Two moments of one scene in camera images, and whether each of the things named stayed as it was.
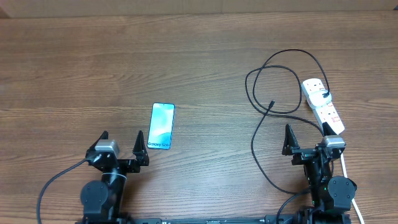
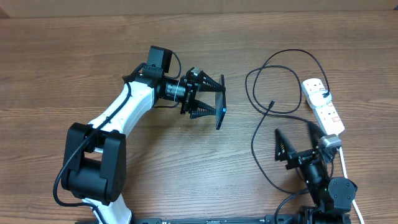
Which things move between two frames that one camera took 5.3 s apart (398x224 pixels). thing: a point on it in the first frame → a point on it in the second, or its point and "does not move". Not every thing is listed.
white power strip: x=326 y=113 does not move
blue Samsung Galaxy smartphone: x=161 y=126 → x=220 y=104
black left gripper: x=138 y=150 → x=190 y=89
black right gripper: x=289 y=148 → x=285 y=150
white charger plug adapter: x=317 y=100 does not move
